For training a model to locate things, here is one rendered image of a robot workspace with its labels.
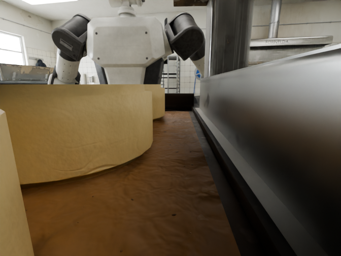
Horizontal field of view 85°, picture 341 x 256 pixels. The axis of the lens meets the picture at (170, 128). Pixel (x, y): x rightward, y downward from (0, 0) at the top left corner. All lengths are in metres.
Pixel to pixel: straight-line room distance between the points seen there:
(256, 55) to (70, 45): 4.03
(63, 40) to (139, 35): 0.29
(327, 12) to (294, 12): 0.70
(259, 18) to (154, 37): 5.14
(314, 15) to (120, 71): 5.66
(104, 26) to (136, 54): 0.13
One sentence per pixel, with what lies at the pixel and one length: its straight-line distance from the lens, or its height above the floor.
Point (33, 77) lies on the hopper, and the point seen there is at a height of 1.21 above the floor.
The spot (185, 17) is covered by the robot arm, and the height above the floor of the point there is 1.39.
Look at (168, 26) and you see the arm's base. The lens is 0.81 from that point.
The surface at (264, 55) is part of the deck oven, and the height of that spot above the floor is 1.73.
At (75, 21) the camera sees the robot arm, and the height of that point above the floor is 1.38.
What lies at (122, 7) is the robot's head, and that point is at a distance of 0.79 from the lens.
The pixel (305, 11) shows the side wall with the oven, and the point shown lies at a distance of 6.04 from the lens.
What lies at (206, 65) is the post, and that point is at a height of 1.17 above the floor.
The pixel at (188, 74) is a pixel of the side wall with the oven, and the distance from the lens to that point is 5.42.
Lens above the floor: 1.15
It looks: 13 degrees down
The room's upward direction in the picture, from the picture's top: straight up
